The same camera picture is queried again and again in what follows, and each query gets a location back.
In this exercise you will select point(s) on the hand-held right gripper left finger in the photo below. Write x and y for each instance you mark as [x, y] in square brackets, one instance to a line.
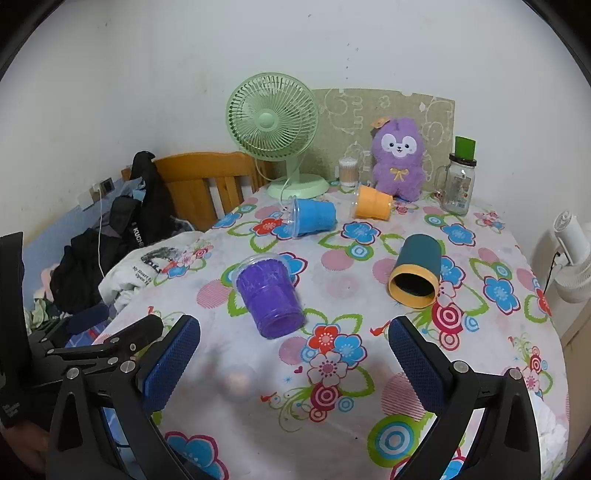
[171, 364]

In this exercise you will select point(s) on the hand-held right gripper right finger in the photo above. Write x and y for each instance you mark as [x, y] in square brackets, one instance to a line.
[415, 360]

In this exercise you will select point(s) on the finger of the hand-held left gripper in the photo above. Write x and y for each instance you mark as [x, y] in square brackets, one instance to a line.
[134, 333]
[87, 316]

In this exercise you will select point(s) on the teal and yellow cup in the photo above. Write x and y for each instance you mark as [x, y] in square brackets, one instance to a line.
[420, 254]

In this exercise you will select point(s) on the purple plastic cup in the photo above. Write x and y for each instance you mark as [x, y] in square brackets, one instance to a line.
[272, 295]

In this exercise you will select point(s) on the orange plastic cup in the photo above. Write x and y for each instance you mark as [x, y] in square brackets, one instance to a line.
[374, 203]

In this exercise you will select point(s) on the blue plastic cup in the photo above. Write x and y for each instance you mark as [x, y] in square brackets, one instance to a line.
[316, 217]

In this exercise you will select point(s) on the green patterned cloth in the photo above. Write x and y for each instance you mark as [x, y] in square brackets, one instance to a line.
[40, 314]

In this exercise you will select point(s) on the black garment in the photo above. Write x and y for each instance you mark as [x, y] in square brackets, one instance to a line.
[78, 272]

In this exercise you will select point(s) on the white printed shirt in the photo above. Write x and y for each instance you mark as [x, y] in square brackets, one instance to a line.
[138, 272]

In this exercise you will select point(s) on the black clothing pile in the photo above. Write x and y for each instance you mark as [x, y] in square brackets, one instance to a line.
[51, 240]

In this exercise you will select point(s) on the floral tablecloth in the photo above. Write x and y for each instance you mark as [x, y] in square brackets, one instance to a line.
[351, 286]

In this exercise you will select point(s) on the black backpack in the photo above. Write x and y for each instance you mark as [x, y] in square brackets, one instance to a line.
[147, 207]

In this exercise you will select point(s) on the white cloth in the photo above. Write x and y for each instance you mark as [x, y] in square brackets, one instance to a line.
[551, 434]

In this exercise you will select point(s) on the beige cabinet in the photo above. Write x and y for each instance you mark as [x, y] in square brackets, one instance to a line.
[579, 332]

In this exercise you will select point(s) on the wooden chair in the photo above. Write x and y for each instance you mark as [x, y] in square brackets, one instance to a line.
[194, 170]

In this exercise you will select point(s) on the glass jar with green lid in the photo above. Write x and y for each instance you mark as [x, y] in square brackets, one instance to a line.
[457, 189]

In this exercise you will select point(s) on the white clip fan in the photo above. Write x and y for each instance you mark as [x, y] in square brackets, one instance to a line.
[575, 277]

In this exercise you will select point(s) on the purple plush toy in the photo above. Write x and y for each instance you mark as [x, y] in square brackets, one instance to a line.
[397, 170]

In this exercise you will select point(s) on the cotton swab container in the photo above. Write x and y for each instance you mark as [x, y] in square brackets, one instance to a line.
[348, 173]

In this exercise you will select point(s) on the green desk fan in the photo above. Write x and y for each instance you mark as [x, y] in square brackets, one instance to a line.
[268, 120]

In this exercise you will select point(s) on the patterned beige board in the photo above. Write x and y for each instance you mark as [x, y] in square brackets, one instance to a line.
[341, 115]

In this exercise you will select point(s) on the wall socket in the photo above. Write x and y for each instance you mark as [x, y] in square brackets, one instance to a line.
[107, 184]

